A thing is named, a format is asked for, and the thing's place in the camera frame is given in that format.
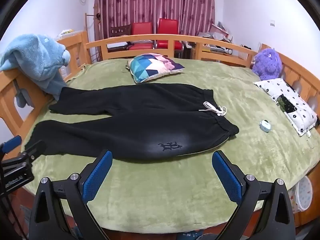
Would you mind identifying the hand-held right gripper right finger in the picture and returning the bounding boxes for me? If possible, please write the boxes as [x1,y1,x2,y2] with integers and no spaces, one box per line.
[211,150,297,240]

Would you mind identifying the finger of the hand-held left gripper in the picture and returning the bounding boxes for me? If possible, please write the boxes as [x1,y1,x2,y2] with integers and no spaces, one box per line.
[23,140,47,160]
[0,135,22,155]

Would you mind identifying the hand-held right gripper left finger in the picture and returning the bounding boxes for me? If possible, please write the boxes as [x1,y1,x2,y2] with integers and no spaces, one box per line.
[27,150,113,240]

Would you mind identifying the black pants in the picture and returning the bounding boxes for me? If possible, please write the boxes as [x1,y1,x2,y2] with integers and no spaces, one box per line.
[25,83,240,164]

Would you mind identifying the small light blue device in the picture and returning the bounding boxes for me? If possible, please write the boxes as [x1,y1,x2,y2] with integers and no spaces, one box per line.
[259,120,272,133]

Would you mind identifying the green fleece blanket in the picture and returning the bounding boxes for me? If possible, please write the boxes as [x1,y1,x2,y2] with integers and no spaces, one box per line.
[21,57,320,233]

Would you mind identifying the white mesh basket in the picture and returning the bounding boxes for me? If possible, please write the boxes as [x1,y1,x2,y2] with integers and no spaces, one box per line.
[287,176,313,214]

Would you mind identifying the blue plush toy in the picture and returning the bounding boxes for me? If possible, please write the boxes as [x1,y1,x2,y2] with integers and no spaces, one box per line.
[0,34,72,102]

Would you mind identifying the white floral pillow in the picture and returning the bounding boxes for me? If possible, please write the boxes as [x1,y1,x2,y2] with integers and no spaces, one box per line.
[253,78,319,137]

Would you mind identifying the clear storage box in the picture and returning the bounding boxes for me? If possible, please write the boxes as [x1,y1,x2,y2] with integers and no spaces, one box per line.
[56,29,83,41]

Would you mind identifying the purple plush toy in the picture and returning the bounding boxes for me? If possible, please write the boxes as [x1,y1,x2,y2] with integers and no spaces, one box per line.
[251,48,283,80]

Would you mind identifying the colourful geometric pillow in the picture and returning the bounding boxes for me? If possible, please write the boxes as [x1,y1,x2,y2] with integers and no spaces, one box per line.
[126,53,185,84]

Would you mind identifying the wooden coat rack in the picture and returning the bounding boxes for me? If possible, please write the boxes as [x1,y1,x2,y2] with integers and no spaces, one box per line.
[84,12,101,63]

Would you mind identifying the dark wooden chair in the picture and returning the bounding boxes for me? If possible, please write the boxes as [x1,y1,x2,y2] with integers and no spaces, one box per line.
[109,25,132,48]

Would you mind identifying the pile of boxes and papers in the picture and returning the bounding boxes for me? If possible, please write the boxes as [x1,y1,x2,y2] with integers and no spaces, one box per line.
[196,21,234,55]

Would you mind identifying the red chair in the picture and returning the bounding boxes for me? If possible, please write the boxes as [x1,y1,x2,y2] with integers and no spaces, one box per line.
[156,18,184,53]
[126,22,154,52]

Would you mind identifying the maroon patterned curtain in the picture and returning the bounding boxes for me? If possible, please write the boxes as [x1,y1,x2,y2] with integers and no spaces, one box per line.
[94,0,216,42]

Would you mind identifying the black cable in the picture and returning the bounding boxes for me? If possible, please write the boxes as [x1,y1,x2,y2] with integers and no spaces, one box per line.
[0,192,25,240]

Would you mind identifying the wooden bed frame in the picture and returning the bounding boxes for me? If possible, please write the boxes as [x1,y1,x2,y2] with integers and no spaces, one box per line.
[0,31,320,228]

